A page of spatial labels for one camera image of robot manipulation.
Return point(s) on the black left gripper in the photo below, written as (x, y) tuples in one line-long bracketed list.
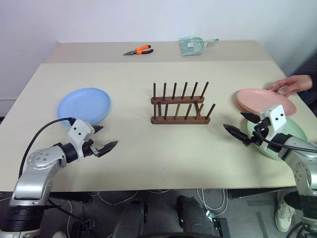
[(88, 148)]

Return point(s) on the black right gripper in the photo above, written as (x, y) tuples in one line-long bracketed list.
[(260, 138)]

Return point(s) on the pink red plate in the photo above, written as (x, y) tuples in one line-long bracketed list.
[(260, 101)]

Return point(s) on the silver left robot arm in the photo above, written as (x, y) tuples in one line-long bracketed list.
[(37, 171)]

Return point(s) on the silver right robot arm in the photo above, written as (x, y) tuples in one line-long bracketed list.
[(301, 161)]

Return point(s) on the wooden dish rack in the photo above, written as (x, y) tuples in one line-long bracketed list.
[(180, 120)]

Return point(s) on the person's bare hand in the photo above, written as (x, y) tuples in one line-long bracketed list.
[(294, 84)]

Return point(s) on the blue plate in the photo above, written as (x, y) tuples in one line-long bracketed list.
[(83, 105)]

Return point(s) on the light green plate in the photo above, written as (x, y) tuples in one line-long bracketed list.
[(294, 131)]

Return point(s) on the person's dark sleeve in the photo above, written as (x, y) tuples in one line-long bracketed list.
[(309, 72)]

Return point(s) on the dark rounded robot leg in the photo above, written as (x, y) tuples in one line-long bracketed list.
[(130, 220), (194, 218)]

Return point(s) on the clear plastic bag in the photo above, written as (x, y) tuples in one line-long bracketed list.
[(192, 46)]

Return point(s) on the white sneaker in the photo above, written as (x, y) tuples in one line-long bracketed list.
[(283, 210)]

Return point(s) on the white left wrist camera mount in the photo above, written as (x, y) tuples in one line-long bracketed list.
[(79, 131)]

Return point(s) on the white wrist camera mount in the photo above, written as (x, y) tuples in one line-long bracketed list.
[(79, 131), (276, 117)]

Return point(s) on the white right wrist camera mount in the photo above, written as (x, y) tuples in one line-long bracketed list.
[(276, 117)]

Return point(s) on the black table frame bar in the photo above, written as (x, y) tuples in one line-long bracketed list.
[(70, 197)]

